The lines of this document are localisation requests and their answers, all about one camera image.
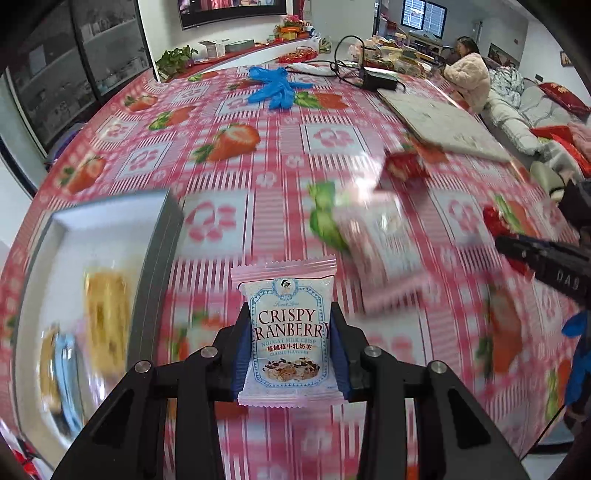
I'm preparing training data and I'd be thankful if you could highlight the white power strip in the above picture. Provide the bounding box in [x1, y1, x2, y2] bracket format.
[288, 62, 340, 77]

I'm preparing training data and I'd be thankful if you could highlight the black power adapter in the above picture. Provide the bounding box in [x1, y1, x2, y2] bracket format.
[360, 69, 400, 92]

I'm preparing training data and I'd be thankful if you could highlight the green potted plant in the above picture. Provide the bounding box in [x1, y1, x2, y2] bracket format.
[154, 45, 199, 81]

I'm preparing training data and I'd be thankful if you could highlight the wall screen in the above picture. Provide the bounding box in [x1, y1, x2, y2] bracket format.
[178, 0, 287, 31]

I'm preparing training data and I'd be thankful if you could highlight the dark framed window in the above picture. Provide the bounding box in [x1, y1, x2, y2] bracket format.
[402, 0, 448, 38]

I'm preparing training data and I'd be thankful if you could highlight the pile of food packages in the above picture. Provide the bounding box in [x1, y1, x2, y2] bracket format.
[358, 32, 444, 75]

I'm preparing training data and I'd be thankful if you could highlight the red pillow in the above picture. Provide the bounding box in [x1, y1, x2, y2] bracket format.
[538, 82, 591, 116]

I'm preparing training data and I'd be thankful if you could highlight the grey sofa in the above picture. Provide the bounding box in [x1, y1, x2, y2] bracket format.
[480, 65, 591, 185]

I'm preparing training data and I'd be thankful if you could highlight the grey rectangular tray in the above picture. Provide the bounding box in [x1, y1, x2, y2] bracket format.
[11, 188, 185, 467]

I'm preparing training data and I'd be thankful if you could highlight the red printed cloth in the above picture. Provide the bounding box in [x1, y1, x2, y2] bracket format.
[531, 122, 591, 176]

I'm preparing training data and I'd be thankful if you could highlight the black cable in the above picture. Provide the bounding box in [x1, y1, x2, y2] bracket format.
[331, 34, 368, 86]

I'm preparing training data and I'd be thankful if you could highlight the red flower gift box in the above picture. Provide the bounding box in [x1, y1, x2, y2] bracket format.
[274, 14, 319, 42]

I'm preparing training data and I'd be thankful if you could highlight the red basket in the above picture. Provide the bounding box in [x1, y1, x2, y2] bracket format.
[277, 48, 319, 64]

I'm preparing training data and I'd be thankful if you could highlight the blue rubber glove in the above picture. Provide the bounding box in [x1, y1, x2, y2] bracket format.
[248, 66, 315, 90]
[248, 78, 294, 110]

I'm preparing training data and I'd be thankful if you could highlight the grey flat board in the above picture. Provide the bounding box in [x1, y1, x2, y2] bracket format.
[378, 88, 512, 163]

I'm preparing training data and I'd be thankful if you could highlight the pink white snack packet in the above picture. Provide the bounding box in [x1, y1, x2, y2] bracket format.
[332, 196, 432, 317]

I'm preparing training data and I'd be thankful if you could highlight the glass door cabinet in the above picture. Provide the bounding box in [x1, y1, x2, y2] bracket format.
[4, 0, 153, 153]

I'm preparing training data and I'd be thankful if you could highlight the light blue snack packet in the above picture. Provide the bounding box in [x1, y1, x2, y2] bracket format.
[53, 332, 86, 435]

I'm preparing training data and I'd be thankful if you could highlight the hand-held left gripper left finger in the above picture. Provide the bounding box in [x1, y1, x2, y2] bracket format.
[51, 302, 252, 480]

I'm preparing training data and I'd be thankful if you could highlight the yellow cake snack packet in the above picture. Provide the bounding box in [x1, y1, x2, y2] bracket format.
[83, 270, 134, 374]

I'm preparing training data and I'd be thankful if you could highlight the red curved counter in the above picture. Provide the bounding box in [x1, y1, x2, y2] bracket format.
[157, 37, 333, 84]

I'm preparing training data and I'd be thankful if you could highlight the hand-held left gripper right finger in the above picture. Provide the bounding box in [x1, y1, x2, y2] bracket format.
[330, 302, 532, 480]

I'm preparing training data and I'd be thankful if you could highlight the strawberry print tablecloth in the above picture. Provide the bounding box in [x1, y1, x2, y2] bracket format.
[0, 65, 583, 480]

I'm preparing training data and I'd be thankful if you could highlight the red snack packet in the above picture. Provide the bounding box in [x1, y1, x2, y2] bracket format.
[376, 150, 430, 192]

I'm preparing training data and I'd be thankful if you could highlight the pink cranberry nougat packet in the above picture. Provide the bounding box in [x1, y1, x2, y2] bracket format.
[230, 258, 338, 408]

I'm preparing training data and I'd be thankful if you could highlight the yellow clear snack packet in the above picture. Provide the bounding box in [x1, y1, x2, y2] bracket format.
[37, 325, 63, 416]

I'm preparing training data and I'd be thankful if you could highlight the framed wall picture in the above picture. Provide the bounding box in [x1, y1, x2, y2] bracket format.
[488, 42, 520, 68]

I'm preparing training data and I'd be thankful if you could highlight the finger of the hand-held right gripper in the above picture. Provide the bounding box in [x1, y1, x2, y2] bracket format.
[495, 233, 591, 305]
[556, 180, 591, 232]

